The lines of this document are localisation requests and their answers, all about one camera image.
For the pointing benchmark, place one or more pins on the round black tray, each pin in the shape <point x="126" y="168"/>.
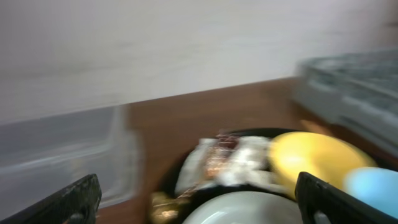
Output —
<point x="168" y="183"/>

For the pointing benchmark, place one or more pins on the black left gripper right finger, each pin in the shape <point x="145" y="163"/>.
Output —
<point x="314" y="195"/>

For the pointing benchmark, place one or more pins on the gold foil wrapper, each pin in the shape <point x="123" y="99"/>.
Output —
<point x="165" y="210"/>

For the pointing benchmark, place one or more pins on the yellow bowl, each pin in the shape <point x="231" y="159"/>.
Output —
<point x="328" y="158"/>

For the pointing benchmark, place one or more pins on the clear plastic waste bin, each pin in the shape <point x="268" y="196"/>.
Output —
<point x="41" y="156"/>

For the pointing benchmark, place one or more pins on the grey dishwasher rack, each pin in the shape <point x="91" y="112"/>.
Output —
<point x="357" y="91"/>

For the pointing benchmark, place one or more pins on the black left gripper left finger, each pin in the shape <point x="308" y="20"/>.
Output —
<point x="76" y="203"/>

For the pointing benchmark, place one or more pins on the blue cup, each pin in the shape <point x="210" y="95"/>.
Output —
<point x="374" y="186"/>

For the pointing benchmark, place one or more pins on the white paper napkin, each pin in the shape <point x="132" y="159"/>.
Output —
<point x="247" y="165"/>

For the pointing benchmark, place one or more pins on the grey plate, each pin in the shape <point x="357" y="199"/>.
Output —
<point x="246" y="208"/>

